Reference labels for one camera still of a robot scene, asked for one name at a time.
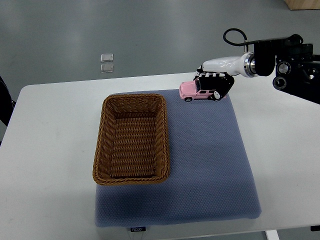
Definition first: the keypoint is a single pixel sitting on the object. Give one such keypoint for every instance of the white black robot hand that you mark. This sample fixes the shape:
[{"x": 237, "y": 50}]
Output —
[{"x": 221, "y": 71}]

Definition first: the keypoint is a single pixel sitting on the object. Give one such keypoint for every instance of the pink toy car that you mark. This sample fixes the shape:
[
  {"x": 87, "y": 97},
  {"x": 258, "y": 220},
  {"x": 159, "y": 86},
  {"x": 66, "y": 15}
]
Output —
[{"x": 204, "y": 88}]

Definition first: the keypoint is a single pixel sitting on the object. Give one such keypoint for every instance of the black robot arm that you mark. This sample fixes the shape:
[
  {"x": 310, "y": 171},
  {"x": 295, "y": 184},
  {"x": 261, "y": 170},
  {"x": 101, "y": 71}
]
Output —
[{"x": 296, "y": 66}]

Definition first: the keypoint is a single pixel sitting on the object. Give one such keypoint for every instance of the brown wicker basket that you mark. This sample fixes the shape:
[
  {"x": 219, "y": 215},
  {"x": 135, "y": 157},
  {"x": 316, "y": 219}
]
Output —
[{"x": 133, "y": 141}]

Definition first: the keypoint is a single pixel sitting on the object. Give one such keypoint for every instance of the wooden box corner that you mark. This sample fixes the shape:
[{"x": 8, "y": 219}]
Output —
[{"x": 303, "y": 4}]

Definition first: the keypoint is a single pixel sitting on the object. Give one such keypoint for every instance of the blue-grey padded mat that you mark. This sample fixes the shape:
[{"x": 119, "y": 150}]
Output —
[{"x": 210, "y": 175}]

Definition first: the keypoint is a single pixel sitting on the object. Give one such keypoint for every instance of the upper floor outlet plate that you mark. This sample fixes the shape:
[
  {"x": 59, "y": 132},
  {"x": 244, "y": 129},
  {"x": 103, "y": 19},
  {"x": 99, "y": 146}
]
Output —
[{"x": 107, "y": 57}]

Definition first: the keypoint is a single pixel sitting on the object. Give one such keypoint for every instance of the white table leg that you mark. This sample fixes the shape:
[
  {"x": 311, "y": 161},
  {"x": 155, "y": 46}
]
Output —
[{"x": 272, "y": 235}]

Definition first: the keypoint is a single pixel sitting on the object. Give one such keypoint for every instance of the dark object at left edge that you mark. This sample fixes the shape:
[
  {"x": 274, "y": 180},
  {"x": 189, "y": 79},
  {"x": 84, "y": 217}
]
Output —
[{"x": 7, "y": 105}]

